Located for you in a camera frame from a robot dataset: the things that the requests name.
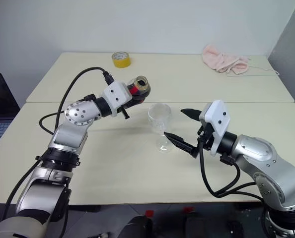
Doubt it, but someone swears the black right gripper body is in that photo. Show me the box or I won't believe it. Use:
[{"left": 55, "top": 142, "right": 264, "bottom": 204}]
[{"left": 196, "top": 121, "right": 217, "bottom": 151}]

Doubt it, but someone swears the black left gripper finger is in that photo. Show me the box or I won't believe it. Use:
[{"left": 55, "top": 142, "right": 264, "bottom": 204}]
[{"left": 130, "top": 93, "right": 146, "bottom": 107}]

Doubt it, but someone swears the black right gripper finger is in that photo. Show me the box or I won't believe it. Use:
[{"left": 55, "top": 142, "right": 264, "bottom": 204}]
[
  {"left": 180, "top": 108, "right": 203, "bottom": 121},
  {"left": 163, "top": 131, "right": 201, "bottom": 159}
]

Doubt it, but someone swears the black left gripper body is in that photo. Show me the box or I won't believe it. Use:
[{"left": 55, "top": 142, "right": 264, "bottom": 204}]
[{"left": 116, "top": 99, "right": 139, "bottom": 120}]

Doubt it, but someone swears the clear bottle with red label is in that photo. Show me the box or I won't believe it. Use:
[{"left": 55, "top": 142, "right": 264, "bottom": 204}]
[{"left": 126, "top": 75, "right": 152, "bottom": 105}]

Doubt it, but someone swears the clear wine glass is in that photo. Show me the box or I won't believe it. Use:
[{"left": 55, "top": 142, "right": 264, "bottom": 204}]
[{"left": 147, "top": 103, "right": 174, "bottom": 153}]

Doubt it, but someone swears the dark bottle with red cap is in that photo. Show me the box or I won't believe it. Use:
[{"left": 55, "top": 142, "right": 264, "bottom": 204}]
[{"left": 144, "top": 210, "right": 155, "bottom": 238}]

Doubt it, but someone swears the yellow tape roll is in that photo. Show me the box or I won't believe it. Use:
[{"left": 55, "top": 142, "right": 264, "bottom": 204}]
[{"left": 111, "top": 51, "right": 132, "bottom": 68}]

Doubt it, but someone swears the pink towel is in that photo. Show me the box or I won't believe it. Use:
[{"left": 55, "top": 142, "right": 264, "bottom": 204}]
[{"left": 202, "top": 44, "right": 250, "bottom": 75}]

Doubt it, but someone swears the dark rounded shape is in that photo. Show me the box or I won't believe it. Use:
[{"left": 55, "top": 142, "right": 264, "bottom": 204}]
[{"left": 117, "top": 215, "right": 148, "bottom": 238}]

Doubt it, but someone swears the dark open laptop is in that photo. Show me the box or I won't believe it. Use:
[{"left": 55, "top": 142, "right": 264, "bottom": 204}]
[{"left": 0, "top": 72, "right": 21, "bottom": 155}]

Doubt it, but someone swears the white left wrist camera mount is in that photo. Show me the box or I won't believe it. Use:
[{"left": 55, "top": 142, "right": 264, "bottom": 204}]
[{"left": 102, "top": 81, "right": 133, "bottom": 117}]

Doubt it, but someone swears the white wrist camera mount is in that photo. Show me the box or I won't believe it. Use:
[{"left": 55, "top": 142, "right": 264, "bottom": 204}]
[
  {"left": 199, "top": 100, "right": 231, "bottom": 157},
  {"left": 102, "top": 81, "right": 133, "bottom": 117}
]

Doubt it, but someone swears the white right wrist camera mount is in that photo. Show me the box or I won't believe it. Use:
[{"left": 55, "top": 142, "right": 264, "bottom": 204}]
[{"left": 199, "top": 100, "right": 231, "bottom": 157}]

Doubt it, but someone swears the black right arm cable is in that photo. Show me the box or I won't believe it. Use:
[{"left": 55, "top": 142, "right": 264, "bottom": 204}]
[{"left": 196, "top": 135, "right": 265, "bottom": 203}]

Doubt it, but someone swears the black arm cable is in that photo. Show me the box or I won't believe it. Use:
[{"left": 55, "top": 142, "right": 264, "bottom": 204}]
[
  {"left": 2, "top": 66, "right": 116, "bottom": 222},
  {"left": 196, "top": 135, "right": 265, "bottom": 203}
]

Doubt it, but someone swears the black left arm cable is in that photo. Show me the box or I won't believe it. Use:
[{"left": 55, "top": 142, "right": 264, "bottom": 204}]
[{"left": 2, "top": 66, "right": 116, "bottom": 222}]

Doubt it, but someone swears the thin white string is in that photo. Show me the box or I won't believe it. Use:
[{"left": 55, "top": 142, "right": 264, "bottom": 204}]
[{"left": 248, "top": 59, "right": 280, "bottom": 76}]

